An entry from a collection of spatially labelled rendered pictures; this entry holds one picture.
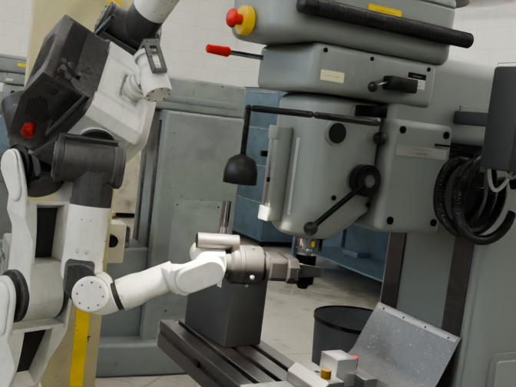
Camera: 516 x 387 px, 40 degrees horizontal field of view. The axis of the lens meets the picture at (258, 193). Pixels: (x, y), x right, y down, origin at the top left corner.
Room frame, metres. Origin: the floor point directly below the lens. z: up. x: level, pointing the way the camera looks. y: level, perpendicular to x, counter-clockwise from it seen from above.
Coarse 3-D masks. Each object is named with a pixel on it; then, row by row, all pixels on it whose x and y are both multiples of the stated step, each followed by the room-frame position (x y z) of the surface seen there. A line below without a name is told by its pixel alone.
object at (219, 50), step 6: (210, 48) 1.59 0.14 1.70; (216, 48) 1.59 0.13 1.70; (222, 48) 1.60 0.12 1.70; (228, 48) 1.61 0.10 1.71; (216, 54) 1.60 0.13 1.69; (222, 54) 1.60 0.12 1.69; (228, 54) 1.61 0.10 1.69; (234, 54) 1.62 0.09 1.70; (240, 54) 1.63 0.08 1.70; (246, 54) 1.64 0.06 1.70; (252, 54) 1.64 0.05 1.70
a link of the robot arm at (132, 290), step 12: (108, 276) 1.58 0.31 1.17; (132, 276) 1.54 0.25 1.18; (144, 276) 1.54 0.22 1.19; (156, 276) 1.53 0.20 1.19; (120, 288) 1.52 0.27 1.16; (132, 288) 1.52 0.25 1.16; (144, 288) 1.53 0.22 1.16; (156, 288) 1.53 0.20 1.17; (108, 300) 1.51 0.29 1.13; (120, 300) 1.52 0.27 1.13; (132, 300) 1.52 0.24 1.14; (144, 300) 1.54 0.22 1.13; (96, 312) 1.51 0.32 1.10; (108, 312) 1.52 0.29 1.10
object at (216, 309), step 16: (208, 288) 1.96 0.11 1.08; (224, 288) 1.90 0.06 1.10; (240, 288) 1.89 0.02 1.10; (256, 288) 1.92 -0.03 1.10; (192, 304) 2.02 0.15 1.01; (208, 304) 1.96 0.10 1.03; (224, 304) 1.89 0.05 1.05; (240, 304) 1.89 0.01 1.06; (256, 304) 1.93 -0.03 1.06; (192, 320) 2.02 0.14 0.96; (208, 320) 1.95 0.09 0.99; (224, 320) 1.89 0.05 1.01; (240, 320) 1.90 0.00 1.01; (256, 320) 1.93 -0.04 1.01; (208, 336) 1.94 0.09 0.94; (224, 336) 1.88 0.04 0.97; (240, 336) 1.90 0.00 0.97; (256, 336) 1.94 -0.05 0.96
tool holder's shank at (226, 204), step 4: (224, 200) 2.03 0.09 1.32; (228, 200) 2.04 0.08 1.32; (224, 204) 2.03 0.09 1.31; (228, 204) 2.03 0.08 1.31; (224, 208) 2.03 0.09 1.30; (228, 208) 2.03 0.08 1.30; (224, 212) 2.03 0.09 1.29; (228, 212) 2.03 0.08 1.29; (224, 216) 2.03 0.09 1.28; (228, 216) 2.03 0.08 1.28; (220, 220) 2.03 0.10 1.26; (224, 220) 2.03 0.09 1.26; (228, 220) 2.03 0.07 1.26; (220, 224) 2.03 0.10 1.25; (224, 224) 2.03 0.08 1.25; (228, 224) 2.03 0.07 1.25; (220, 228) 2.03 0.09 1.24; (224, 228) 2.03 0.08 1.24; (220, 232) 2.03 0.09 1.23; (224, 232) 2.02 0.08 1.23; (228, 232) 2.04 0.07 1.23
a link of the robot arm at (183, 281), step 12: (168, 264) 1.55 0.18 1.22; (180, 264) 1.53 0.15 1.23; (192, 264) 1.52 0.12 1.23; (204, 264) 1.52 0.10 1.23; (216, 264) 1.52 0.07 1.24; (168, 276) 1.53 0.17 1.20; (180, 276) 1.51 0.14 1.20; (192, 276) 1.52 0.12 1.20; (204, 276) 1.52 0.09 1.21; (216, 276) 1.53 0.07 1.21; (168, 288) 1.54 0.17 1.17; (180, 288) 1.52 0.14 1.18; (192, 288) 1.52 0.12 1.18; (204, 288) 1.53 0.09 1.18
